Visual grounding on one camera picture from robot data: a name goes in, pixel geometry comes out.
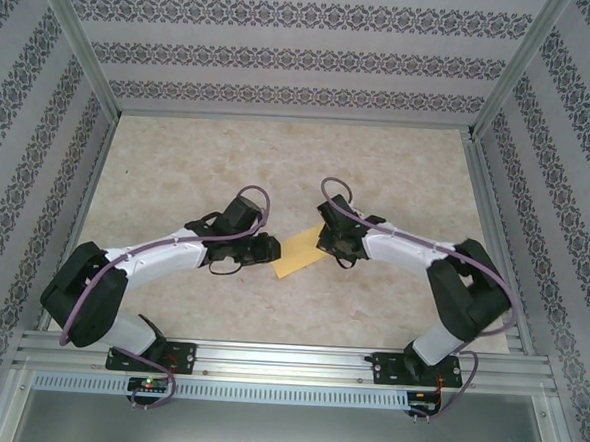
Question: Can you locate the yellow cloth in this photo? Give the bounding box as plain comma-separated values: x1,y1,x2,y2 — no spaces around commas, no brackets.
269,221,329,284

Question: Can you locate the aluminium side rail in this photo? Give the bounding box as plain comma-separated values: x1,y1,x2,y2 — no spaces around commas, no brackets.
36,110,120,335
450,133,551,358

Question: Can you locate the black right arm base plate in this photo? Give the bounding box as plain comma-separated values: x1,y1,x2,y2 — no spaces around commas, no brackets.
372,350,466,392

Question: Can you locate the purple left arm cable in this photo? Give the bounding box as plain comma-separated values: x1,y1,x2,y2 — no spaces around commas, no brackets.
54,173,272,416

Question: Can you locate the slotted grey cable duct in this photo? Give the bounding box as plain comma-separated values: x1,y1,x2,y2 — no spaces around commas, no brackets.
31,368,411,412

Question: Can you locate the thin aluminium cross rail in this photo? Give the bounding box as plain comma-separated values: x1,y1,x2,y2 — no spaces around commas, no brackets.
116,103,475,137

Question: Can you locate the grey sheet metal tray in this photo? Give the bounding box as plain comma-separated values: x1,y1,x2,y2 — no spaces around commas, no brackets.
3,363,579,442

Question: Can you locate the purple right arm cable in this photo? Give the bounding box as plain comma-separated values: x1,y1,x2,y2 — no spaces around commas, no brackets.
305,175,524,429

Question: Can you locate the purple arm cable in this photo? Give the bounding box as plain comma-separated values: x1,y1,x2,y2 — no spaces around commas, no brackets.
305,175,524,429
54,173,272,416

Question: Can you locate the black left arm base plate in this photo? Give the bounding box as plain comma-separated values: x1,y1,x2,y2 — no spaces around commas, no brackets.
105,337,198,376

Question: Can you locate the aluminium frame post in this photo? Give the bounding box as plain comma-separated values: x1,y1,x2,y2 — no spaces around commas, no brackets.
469,0,574,147
23,0,128,117

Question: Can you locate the aluminium mounting rail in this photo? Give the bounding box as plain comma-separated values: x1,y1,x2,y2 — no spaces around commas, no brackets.
13,326,561,401

